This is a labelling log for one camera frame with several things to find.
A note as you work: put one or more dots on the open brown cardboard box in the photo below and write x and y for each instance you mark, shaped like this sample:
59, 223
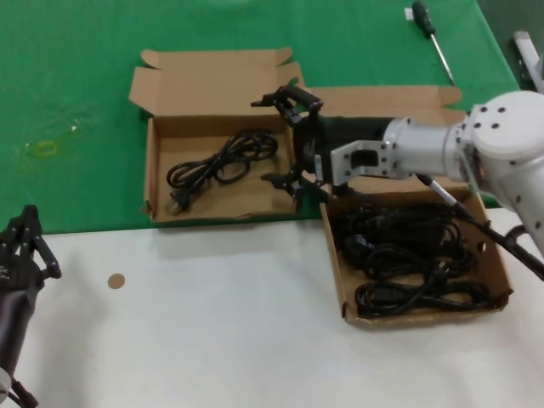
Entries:
212, 200
382, 102

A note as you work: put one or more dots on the grey metal bracket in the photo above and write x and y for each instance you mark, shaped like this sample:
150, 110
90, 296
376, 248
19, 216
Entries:
527, 47

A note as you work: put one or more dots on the green tablecloth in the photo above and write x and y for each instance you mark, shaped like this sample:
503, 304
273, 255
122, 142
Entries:
85, 64

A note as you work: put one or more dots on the yellow rectangular outline mark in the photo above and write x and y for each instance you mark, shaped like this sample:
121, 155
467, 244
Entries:
46, 149

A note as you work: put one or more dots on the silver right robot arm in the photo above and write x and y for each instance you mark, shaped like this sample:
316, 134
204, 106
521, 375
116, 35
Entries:
425, 144

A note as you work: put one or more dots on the small white paper scrap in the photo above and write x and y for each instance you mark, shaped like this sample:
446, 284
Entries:
408, 14

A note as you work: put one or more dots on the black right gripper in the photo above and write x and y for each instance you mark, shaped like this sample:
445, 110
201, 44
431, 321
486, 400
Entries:
308, 144

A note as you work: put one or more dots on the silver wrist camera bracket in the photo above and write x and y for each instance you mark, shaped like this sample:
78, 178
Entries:
344, 161

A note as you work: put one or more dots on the round brown cardboard disc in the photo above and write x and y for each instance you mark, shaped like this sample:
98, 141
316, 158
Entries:
116, 281

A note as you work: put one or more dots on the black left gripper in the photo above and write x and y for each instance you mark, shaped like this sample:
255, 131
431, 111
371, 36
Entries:
17, 274

